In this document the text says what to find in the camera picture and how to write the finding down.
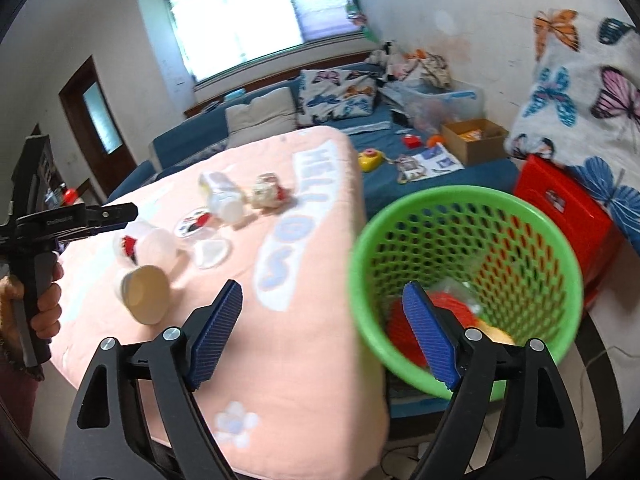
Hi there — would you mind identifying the wooden window ledge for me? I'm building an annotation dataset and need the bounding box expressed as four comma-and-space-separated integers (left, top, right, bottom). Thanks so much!
184, 50, 373, 118

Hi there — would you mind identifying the white red wrapper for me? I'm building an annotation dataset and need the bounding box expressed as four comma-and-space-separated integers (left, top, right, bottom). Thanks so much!
251, 173, 292, 209

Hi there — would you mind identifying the clear plastic storage box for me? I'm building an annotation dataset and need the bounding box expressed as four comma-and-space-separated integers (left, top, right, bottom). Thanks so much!
395, 82, 485, 133

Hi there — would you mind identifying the yellow toy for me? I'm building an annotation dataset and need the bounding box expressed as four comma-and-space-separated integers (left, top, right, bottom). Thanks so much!
358, 148, 386, 173

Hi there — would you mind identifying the butterfly print pillow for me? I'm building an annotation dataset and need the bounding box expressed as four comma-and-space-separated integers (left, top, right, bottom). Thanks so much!
296, 67, 383, 128

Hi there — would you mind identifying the dark wooden door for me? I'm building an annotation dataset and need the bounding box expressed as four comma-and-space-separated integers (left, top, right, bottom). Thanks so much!
59, 56, 138, 201

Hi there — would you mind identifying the clear plastic bottle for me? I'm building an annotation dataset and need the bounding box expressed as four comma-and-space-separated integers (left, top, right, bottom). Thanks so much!
199, 171, 246, 224

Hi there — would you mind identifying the white floor cable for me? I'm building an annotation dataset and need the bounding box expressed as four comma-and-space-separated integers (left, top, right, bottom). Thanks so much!
582, 345, 621, 376

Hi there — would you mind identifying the red plastic stool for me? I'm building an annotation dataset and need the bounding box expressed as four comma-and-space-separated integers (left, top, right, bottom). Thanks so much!
514, 154, 626, 306

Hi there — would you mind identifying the green plastic basket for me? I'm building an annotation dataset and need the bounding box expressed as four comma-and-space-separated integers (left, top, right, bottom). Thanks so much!
348, 186, 585, 402

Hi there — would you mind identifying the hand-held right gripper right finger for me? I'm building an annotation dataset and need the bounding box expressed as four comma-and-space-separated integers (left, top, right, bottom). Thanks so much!
402, 281, 587, 480

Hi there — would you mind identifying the window with blind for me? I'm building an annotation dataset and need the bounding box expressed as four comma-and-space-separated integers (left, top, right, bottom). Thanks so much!
165, 0, 361, 83

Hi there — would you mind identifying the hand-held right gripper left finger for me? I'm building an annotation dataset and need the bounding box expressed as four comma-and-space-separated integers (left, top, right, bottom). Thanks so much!
61, 279, 244, 480

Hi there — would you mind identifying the cardboard box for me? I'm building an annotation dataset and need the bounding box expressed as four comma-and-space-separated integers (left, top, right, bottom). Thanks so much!
441, 118, 511, 166

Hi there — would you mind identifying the butterfly print quilt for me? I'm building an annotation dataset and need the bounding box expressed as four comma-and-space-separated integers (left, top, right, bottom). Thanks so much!
505, 9, 640, 256

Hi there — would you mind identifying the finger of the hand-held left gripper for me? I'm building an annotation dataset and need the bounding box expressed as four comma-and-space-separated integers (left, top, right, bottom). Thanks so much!
75, 202, 139, 237

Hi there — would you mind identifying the beige pillow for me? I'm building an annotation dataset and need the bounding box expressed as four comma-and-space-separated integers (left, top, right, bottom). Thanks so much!
225, 86, 299, 150

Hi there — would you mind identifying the red foam fruit net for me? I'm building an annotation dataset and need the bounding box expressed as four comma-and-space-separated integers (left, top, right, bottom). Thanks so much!
387, 292, 478, 366

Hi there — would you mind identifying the black white cow plush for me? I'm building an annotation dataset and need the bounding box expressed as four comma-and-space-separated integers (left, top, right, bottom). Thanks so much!
372, 40, 401, 68

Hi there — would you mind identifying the patterned cloth toy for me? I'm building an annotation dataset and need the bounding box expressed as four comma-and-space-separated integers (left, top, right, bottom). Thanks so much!
420, 55, 453, 88

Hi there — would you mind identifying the white paper cup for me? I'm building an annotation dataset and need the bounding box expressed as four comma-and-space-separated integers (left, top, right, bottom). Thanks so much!
114, 265, 172, 326

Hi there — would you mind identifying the yellow snack packet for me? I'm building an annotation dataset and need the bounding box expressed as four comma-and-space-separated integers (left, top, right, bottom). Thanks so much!
475, 317, 516, 346

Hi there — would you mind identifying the orange white plush toy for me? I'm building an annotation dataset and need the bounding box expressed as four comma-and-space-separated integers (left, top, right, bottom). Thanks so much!
405, 49, 431, 76

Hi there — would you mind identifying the clear plastic lid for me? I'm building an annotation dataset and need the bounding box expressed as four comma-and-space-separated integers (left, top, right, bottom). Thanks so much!
192, 239, 232, 270

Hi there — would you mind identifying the round red printed lid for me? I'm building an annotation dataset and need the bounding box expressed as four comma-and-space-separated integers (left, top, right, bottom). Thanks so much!
174, 210, 213, 237

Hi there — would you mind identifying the colourful pinwheel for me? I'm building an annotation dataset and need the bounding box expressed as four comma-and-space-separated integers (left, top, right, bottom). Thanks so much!
345, 0, 381, 43

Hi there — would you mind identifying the pink printed blanket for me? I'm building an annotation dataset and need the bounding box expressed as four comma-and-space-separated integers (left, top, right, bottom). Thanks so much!
50, 126, 391, 480

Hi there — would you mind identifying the printed paper booklet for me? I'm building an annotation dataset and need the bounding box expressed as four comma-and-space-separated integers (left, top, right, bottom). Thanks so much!
397, 144, 466, 183

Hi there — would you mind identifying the blue sofa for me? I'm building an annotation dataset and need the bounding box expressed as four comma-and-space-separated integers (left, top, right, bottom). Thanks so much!
107, 62, 521, 221

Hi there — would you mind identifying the person's left hand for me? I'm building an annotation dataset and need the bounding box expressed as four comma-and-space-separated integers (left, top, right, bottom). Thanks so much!
30, 260, 64, 344

